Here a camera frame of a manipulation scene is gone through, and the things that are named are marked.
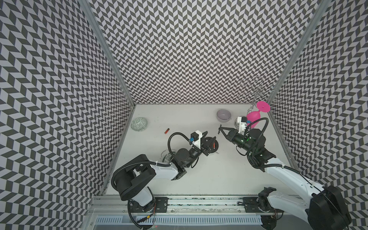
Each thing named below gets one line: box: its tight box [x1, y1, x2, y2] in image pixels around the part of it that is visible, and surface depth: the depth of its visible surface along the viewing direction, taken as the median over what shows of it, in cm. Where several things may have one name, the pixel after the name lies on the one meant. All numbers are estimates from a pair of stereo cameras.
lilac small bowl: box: [216, 109, 232, 123], surface depth 109 cm
